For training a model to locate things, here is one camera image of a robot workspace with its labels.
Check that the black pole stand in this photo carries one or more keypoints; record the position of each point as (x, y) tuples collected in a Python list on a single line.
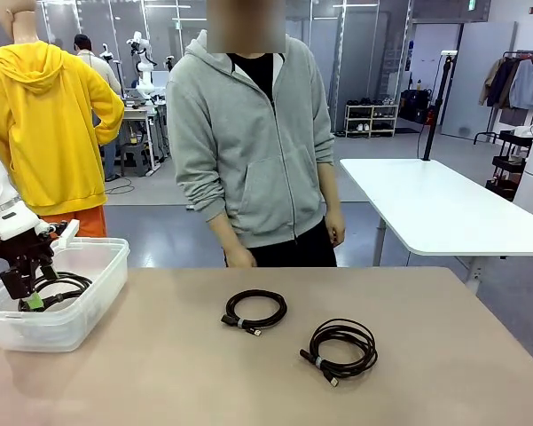
[(439, 97)]

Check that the person's left forearm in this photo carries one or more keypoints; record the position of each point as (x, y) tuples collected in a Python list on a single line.
[(330, 191)]

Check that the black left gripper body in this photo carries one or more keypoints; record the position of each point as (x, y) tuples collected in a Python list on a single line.
[(26, 250)]

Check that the black t-shirt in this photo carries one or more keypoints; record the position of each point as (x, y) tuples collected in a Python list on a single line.
[(259, 71)]

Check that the beige display mannequin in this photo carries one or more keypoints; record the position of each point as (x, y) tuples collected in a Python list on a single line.
[(20, 20)]

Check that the person's left hand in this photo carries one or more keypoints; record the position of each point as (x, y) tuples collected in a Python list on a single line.
[(336, 231)]

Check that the black luggage bag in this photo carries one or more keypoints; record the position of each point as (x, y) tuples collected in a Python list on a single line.
[(412, 106)]

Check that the orange shorts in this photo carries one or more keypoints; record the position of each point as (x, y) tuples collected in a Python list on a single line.
[(88, 222)]

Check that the black utility cart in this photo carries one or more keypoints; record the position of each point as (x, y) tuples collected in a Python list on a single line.
[(510, 164)]

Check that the grey step stool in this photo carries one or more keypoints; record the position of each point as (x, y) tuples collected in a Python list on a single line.
[(134, 155)]

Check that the black tripod with sensor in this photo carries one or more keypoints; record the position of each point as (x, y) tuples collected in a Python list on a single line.
[(108, 53)]

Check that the person's right hand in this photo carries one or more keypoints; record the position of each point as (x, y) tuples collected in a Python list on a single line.
[(239, 257)]

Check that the yellow hoodie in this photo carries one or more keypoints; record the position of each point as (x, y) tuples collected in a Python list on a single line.
[(44, 133)]

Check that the person's right forearm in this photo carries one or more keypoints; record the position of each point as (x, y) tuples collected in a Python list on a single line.
[(224, 231)]

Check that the black trousers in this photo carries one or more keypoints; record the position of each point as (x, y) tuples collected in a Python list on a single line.
[(301, 248)]

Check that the brown coat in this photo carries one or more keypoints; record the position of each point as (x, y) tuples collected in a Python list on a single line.
[(490, 84)]

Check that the white table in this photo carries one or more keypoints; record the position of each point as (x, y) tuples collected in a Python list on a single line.
[(425, 204)]

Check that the white workbench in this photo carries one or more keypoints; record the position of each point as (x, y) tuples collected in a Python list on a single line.
[(137, 113)]

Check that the clear plastic storage box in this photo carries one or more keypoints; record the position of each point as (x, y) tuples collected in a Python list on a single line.
[(93, 275)]

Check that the wooden shoe rack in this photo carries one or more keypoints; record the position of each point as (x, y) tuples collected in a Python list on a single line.
[(372, 120)]

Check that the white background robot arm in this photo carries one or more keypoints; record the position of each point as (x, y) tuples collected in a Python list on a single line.
[(144, 75)]

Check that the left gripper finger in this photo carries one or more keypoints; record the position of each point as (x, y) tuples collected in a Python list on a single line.
[(15, 284), (49, 271)]

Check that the light blue-grey jacket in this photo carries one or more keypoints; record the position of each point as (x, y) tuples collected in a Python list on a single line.
[(525, 86)]

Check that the black clothes rack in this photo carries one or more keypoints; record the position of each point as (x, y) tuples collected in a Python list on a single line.
[(525, 54)]

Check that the person's blurred head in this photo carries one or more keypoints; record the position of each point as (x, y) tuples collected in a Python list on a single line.
[(246, 24)]

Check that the grey zip hoodie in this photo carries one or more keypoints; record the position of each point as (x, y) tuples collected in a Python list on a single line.
[(248, 155)]

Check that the dark navy jacket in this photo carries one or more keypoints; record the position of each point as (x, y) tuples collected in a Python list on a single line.
[(503, 84)]

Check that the man in dark cap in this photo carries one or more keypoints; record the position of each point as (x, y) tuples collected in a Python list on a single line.
[(82, 44)]

